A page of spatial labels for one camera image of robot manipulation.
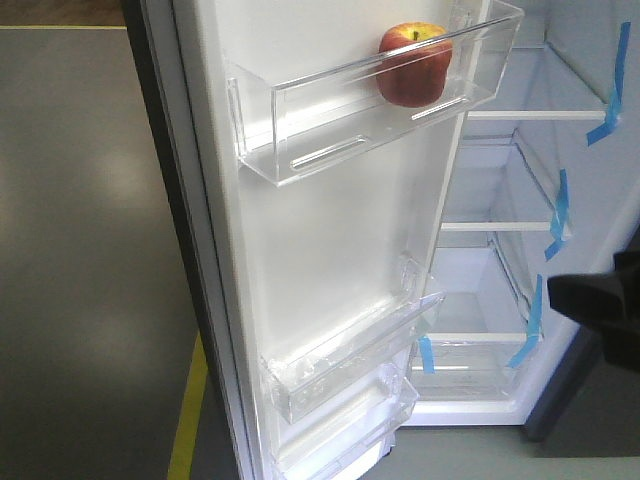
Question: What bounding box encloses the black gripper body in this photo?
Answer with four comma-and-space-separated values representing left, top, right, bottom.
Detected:
547, 251, 639, 372

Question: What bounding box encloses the red yellow apple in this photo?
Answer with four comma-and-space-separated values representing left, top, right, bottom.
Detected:
376, 22, 453, 108

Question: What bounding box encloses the open fridge door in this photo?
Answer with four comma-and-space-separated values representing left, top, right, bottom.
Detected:
119, 0, 494, 480

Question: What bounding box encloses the grey refrigerator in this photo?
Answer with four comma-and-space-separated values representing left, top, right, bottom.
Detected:
408, 1, 639, 441

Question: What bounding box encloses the clear crisper drawer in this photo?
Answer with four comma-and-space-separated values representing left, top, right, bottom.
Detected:
410, 333, 536, 401

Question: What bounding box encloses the middle clear door bin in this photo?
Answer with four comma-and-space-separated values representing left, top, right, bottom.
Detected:
259, 289, 446, 425

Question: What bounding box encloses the clear door bin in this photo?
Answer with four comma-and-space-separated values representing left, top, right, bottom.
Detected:
228, 1, 524, 187
266, 363, 418, 479
259, 289, 446, 425

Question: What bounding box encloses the lower clear door bin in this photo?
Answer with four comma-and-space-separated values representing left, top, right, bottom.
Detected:
266, 363, 418, 479

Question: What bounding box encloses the upper clear door bin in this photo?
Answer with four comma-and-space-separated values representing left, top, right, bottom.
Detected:
228, 1, 524, 187

